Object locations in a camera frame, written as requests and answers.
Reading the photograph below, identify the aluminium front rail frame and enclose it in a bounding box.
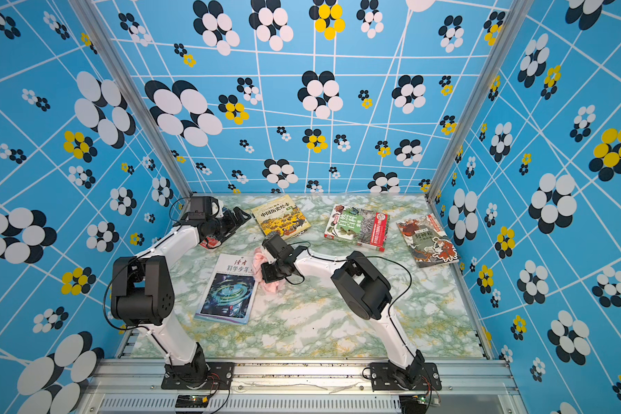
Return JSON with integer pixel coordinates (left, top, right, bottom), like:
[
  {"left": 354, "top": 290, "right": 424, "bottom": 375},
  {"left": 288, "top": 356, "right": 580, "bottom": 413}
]
[{"left": 78, "top": 358, "right": 528, "bottom": 413}]

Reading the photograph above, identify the green red dinosaur book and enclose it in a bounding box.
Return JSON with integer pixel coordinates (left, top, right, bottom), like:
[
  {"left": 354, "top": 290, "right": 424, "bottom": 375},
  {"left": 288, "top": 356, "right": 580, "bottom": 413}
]
[{"left": 324, "top": 205, "right": 389, "bottom": 252}]

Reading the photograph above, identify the right aluminium corner post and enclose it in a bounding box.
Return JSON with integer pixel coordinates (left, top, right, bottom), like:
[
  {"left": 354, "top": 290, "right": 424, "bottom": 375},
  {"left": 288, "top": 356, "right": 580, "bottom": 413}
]
[{"left": 427, "top": 0, "right": 534, "bottom": 202}]

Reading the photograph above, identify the left aluminium corner post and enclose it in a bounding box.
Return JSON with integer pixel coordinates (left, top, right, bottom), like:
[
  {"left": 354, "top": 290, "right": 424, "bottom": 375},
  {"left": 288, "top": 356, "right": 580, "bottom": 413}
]
[{"left": 69, "top": 1, "right": 193, "bottom": 197}]

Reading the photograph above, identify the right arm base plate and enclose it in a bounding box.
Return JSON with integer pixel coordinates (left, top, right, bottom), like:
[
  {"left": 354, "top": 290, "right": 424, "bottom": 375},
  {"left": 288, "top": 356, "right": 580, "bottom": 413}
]
[{"left": 367, "top": 362, "right": 443, "bottom": 393}]

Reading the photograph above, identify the pink cloth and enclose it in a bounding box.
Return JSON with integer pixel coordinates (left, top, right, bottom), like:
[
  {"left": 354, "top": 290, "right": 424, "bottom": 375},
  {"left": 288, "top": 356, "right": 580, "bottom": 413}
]
[{"left": 252, "top": 247, "right": 286, "bottom": 297}]

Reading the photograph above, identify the red manga book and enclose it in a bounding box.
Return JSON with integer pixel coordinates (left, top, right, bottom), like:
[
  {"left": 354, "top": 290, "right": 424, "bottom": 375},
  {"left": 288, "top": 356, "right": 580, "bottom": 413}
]
[{"left": 199, "top": 235, "right": 225, "bottom": 250}]

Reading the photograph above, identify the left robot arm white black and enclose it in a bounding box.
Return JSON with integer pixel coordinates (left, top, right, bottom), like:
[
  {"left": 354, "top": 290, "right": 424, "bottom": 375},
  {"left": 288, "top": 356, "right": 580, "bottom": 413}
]
[{"left": 110, "top": 196, "right": 251, "bottom": 389}]

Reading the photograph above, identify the red brown illustrated book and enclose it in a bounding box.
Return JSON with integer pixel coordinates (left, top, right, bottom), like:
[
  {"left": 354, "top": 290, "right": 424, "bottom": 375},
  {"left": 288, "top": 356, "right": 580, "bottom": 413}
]
[{"left": 397, "top": 214, "right": 459, "bottom": 268}]

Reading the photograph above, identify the white book with galaxy cover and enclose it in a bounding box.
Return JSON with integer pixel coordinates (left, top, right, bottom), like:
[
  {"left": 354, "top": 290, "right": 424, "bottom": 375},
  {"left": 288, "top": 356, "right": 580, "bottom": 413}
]
[{"left": 194, "top": 255, "right": 257, "bottom": 325}]

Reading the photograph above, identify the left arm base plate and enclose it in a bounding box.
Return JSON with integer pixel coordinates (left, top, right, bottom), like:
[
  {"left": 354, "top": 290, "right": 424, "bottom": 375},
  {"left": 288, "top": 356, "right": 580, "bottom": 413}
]
[{"left": 161, "top": 362, "right": 236, "bottom": 391}]

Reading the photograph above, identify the yellow Chinese history picture book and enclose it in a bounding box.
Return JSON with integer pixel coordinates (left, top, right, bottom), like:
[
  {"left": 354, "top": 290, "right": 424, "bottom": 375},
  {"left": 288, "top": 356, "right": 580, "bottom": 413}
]
[{"left": 251, "top": 195, "right": 311, "bottom": 241}]

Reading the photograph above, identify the aluminium corner post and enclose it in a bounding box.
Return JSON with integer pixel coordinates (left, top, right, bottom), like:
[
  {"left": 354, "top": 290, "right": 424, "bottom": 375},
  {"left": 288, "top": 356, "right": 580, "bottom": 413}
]
[
  {"left": 69, "top": 1, "right": 193, "bottom": 197},
  {"left": 427, "top": 0, "right": 534, "bottom": 202}
]

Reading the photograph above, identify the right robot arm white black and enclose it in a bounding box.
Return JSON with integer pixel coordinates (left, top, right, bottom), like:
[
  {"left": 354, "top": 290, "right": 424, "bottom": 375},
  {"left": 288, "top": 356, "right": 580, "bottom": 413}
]
[{"left": 260, "top": 234, "right": 432, "bottom": 390}]

